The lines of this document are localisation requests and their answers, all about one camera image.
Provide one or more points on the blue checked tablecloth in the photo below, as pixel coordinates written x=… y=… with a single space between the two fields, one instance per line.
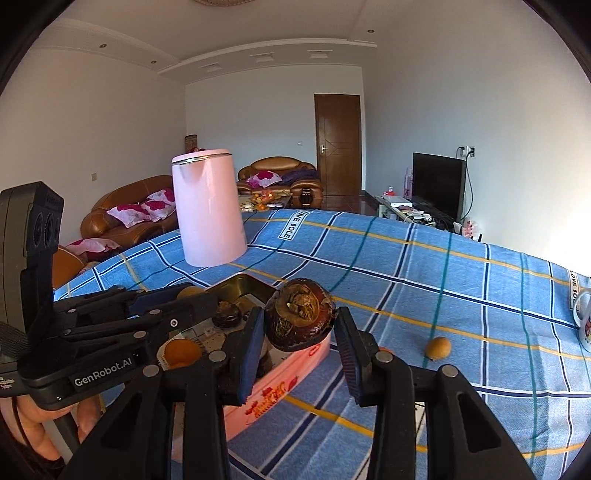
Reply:
x=415 y=286

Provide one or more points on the pink electric kettle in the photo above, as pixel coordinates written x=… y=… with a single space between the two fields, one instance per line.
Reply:
x=210 y=212

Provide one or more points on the pink packet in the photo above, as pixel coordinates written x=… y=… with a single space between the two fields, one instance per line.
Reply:
x=472 y=229

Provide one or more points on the brown leather sofa armrest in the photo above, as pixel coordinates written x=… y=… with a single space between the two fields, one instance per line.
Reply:
x=67 y=267

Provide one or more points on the wall socket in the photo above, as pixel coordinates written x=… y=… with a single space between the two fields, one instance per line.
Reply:
x=466 y=151

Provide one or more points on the white printed mug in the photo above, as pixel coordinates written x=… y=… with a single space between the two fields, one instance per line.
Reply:
x=584 y=318

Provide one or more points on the person's left hand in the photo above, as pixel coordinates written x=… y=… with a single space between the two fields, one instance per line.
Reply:
x=32 y=429

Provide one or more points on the brown wall hanging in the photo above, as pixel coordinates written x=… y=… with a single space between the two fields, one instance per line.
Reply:
x=191 y=141

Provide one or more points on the pink bottle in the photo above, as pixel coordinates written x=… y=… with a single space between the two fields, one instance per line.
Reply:
x=407 y=182

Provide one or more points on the pink metal tin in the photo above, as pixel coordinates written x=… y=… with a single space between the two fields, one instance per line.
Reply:
x=286 y=383

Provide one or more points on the white television stand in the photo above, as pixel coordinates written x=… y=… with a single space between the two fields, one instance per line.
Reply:
x=397 y=210

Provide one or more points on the purple cloth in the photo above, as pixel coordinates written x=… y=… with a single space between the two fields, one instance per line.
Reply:
x=299 y=175

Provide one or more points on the black television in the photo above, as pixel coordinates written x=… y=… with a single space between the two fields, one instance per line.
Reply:
x=436 y=184

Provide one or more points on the large orange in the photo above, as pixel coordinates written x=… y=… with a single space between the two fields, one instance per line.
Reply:
x=183 y=354

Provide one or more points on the white flat box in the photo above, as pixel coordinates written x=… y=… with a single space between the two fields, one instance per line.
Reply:
x=396 y=200

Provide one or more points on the pile of small oranges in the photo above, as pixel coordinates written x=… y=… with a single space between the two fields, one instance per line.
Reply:
x=263 y=201

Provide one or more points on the brown leather armchair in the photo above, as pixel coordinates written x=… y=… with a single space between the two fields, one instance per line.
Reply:
x=277 y=165

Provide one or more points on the long brown leather sofa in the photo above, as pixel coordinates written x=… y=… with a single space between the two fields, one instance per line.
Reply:
x=120 y=194

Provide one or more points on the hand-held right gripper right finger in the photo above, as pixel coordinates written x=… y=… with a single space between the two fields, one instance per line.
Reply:
x=352 y=364

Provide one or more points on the dark brown door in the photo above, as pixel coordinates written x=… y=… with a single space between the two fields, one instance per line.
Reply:
x=337 y=143

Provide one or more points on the small orange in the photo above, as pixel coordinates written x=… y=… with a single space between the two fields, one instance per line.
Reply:
x=191 y=293

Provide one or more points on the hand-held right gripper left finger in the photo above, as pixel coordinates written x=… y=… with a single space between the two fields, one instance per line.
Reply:
x=251 y=364

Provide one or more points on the dark brown mangosteen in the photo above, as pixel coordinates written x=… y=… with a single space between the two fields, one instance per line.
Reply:
x=226 y=314
x=300 y=318

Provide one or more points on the white magenta flowered cushion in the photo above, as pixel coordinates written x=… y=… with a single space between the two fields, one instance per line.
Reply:
x=264 y=178
x=127 y=213
x=92 y=245
x=159 y=203

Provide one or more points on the small brown round fruit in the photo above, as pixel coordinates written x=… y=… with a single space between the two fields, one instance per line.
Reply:
x=437 y=347

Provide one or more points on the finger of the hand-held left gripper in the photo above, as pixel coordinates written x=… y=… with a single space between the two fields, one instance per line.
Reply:
x=189 y=311
x=157 y=301

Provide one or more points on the coffee table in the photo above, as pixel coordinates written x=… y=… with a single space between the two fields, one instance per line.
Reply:
x=265 y=206

